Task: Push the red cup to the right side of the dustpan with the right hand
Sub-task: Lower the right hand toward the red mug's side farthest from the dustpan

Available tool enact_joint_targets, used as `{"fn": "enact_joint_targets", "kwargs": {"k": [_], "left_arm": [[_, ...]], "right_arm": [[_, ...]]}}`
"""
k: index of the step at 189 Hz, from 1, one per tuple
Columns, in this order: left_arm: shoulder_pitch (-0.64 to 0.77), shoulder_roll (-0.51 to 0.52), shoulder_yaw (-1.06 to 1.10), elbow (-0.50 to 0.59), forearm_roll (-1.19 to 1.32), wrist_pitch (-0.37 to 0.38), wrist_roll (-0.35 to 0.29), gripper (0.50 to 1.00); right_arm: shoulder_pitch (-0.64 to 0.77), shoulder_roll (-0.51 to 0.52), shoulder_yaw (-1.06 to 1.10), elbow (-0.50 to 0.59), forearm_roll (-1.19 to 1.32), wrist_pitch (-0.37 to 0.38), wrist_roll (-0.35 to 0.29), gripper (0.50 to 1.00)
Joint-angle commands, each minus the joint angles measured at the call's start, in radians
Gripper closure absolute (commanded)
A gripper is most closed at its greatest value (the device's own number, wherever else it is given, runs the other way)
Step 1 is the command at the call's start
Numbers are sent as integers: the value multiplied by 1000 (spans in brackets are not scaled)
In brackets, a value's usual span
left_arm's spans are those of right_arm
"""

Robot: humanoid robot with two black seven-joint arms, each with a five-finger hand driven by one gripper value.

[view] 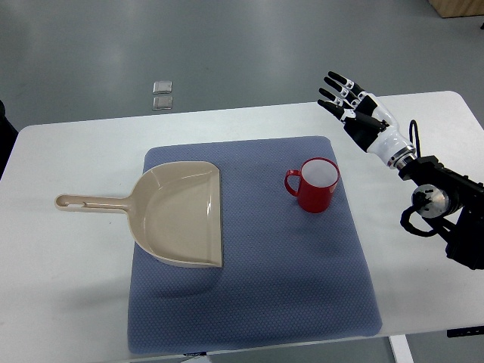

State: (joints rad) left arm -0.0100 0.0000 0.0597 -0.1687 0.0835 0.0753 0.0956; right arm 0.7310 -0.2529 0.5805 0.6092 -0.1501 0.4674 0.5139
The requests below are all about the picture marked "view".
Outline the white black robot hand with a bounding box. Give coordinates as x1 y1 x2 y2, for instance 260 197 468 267
318 71 417 169

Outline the red cup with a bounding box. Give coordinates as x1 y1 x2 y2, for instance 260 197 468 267
284 157 340 213

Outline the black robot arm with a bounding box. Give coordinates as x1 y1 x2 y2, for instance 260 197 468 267
397 120 483 270

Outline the beige plastic dustpan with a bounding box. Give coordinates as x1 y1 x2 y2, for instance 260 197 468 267
54 161 223 268

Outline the wooden box corner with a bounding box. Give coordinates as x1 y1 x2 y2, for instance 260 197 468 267
429 0 483 18

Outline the blue textured mat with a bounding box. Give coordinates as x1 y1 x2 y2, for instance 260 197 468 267
127 136 382 354

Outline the upper metal floor plate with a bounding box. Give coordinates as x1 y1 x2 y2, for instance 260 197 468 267
152 80 172 95

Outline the metal floor plate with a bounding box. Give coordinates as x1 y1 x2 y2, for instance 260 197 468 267
152 95 173 110
152 80 172 95

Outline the lower metal floor plate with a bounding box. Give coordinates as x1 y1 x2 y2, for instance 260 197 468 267
152 95 173 110

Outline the white table leg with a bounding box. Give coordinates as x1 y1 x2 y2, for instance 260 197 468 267
389 334 414 363

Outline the black table control panel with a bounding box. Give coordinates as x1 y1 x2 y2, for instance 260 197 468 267
446 326 484 338

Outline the dark object at left edge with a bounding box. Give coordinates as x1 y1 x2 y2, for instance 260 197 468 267
0 101 18 175

